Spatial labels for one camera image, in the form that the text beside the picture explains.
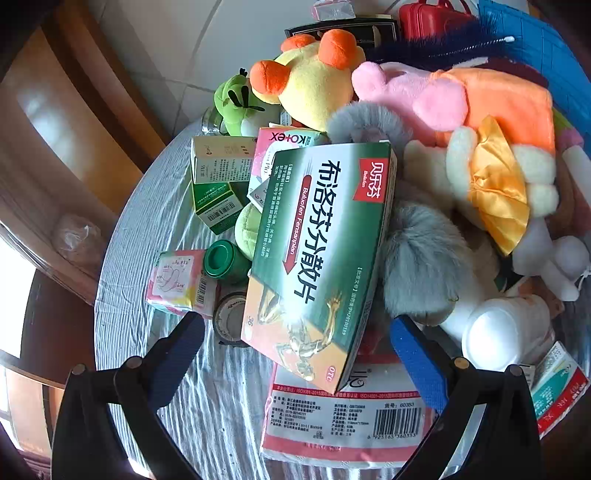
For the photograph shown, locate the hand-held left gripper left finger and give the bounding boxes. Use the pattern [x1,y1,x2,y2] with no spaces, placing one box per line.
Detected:
[52,313,207,480]

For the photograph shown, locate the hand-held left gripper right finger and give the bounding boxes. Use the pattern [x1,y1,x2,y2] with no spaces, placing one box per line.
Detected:
[389,315,544,480]

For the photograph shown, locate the white plastic cylinder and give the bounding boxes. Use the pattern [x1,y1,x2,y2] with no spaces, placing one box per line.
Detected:
[461,295,552,371]

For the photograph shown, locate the white box red green print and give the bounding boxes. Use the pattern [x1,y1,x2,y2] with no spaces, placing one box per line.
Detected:
[530,340,591,438]

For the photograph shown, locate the large green medicine box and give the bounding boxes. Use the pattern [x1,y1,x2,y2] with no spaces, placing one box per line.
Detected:
[241,141,399,394]

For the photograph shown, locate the blue plastic bin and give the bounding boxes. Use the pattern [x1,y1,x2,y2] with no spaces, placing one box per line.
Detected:
[477,0,591,155]

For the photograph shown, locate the grey striped tablecloth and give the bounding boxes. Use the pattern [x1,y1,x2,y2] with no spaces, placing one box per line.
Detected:
[95,133,591,480]

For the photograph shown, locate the black tape roll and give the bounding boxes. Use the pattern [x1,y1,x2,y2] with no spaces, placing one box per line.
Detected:
[213,294,251,346]

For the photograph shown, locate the small pink pad box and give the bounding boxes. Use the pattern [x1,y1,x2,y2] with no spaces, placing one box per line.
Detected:
[144,248,221,318]

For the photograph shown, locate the large pink tissue pack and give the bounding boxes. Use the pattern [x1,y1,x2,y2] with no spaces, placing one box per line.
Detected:
[260,348,438,468]

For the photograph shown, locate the grey fluffy plush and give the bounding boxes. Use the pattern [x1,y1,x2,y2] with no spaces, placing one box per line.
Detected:
[327,102,468,326]

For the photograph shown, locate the green bottle cap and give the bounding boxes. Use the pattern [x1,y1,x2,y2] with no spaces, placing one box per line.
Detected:
[204,239,251,285]

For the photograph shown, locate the light green plush piece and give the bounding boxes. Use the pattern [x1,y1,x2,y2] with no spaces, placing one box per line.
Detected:
[234,203,265,262]

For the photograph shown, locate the clear plastic bag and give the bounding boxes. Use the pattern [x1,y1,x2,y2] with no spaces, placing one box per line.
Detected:
[52,213,105,262]

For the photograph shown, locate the white plush toy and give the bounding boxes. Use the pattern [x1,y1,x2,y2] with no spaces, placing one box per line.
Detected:
[512,216,591,302]

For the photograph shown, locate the white teddy bear yellow dress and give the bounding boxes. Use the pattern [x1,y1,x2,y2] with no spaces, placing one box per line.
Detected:
[405,117,560,258]

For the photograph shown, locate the white green medicine box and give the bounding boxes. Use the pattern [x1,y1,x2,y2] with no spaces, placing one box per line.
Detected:
[191,137,258,184]

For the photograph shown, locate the pink sanitary pad pack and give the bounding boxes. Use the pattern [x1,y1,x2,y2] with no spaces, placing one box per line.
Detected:
[248,126,329,205]

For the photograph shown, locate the glass jar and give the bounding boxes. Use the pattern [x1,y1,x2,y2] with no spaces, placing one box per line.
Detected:
[200,107,228,136]

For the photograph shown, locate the pink plush pig orange dress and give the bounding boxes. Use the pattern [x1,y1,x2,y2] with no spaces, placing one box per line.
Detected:
[352,60,556,158]

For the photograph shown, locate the wooden door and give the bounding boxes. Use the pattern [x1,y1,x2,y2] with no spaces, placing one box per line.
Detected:
[0,0,172,324]

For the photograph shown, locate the green plush frog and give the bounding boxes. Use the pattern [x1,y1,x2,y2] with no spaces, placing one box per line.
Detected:
[212,68,279,137]

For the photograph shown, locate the yellow plush duck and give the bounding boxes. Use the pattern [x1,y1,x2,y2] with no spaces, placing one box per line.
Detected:
[249,29,366,133]

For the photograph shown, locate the dark blue fuzzy brush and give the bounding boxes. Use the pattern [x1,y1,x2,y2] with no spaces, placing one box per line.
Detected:
[368,22,517,64]

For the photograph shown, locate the black gift box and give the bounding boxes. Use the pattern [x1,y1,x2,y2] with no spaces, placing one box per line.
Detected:
[283,15,400,48]

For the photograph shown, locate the red toy suitcase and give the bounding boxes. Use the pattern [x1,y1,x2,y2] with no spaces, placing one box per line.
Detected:
[398,0,486,43]

